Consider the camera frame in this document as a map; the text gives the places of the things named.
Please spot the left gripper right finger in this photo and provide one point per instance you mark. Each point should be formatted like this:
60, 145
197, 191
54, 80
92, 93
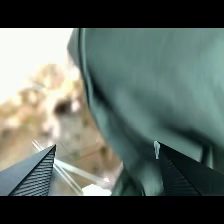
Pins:
190, 178

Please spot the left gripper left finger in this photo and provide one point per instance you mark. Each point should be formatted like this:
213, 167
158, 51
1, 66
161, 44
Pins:
35, 176

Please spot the green T-shirt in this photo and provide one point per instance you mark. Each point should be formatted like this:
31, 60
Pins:
150, 83

